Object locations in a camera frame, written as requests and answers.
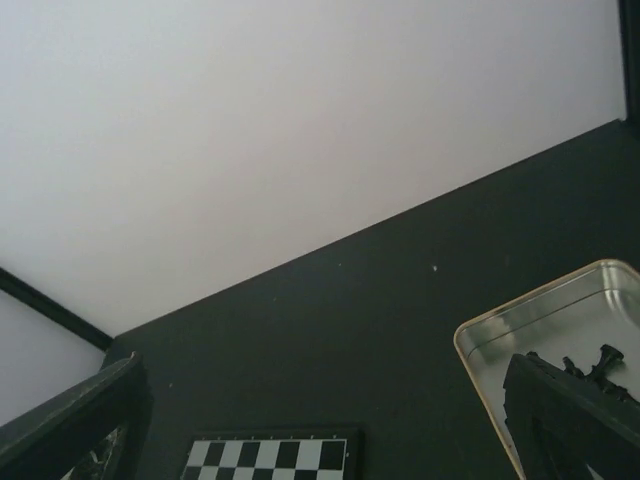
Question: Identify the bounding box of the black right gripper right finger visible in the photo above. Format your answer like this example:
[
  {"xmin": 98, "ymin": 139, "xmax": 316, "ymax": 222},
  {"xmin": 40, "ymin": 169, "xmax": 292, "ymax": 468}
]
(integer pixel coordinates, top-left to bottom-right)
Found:
[{"xmin": 503, "ymin": 352, "xmax": 639, "ymax": 479}]

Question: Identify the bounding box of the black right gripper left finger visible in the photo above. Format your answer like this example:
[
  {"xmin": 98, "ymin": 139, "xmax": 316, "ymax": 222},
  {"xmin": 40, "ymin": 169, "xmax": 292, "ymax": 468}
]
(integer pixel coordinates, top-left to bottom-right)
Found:
[{"xmin": 1, "ymin": 353, "xmax": 146, "ymax": 479}]

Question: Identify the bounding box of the gold metal tin tray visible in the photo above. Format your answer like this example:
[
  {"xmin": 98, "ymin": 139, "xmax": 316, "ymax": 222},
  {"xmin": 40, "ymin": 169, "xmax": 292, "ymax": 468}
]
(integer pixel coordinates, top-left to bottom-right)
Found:
[{"xmin": 453, "ymin": 259, "xmax": 639, "ymax": 478}]

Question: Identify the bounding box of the black and white chessboard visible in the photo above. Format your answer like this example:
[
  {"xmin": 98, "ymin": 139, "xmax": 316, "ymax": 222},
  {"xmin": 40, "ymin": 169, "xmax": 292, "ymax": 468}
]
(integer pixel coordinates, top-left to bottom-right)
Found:
[{"xmin": 180, "ymin": 426, "xmax": 364, "ymax": 480}]

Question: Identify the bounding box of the black frame post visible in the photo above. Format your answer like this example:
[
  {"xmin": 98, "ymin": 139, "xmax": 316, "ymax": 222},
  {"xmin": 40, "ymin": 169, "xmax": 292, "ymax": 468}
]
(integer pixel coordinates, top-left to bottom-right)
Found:
[
  {"xmin": 618, "ymin": 0, "xmax": 640, "ymax": 128},
  {"xmin": 1, "ymin": 268, "xmax": 113, "ymax": 352}
]

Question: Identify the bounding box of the black frame post right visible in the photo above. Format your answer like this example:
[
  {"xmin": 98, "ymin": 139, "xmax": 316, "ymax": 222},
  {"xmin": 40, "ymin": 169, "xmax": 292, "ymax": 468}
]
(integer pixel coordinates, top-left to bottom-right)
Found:
[{"xmin": 618, "ymin": 0, "xmax": 640, "ymax": 128}]

